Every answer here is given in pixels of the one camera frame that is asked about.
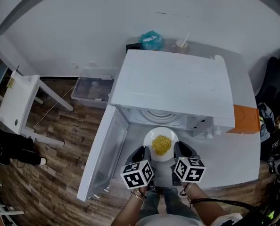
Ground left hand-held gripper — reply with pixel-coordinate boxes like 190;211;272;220
120;146;155;190

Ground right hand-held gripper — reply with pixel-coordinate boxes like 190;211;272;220
170;141;206;187

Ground white plate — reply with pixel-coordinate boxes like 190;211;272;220
143;126;180;162

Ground yellow food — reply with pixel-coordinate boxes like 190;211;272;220
151;135;173;155

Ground white microwave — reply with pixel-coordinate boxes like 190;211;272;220
76;49;236;202

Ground person's left forearm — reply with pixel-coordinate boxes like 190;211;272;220
110;187;148;226

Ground person's right forearm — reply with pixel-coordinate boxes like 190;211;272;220
181;182;228;221

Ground black shoulder bag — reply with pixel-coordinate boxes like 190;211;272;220
210;210;268;226

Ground person's grey trousers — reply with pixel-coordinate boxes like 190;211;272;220
139;187;202;221

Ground person's white shirt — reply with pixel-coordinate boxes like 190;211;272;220
135;214;204;226

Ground orange box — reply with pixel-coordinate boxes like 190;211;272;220
226;104;261;134

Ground clear plastic storage bin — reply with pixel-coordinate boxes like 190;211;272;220
71;75;116;109

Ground pile of clothes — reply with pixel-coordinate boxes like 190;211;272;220
257;102;276;140

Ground paper cup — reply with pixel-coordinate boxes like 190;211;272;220
172;40;189;55

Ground teal plastic bag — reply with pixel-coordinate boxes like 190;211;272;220
139;30;165;51

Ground black office chair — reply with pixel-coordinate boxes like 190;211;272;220
254;48;280;117

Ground small white table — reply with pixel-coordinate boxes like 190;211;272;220
0;74;74;147

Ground white vase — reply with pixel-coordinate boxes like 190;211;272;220
12;66;23;80

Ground white metal rack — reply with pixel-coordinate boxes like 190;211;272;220
0;173;25;226

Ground thin wrist bracelet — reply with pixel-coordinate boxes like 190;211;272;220
130;189;148;200

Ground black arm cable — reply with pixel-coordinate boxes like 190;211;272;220
187;198;261;215

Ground white floor cable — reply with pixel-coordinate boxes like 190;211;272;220
33;86;76;130

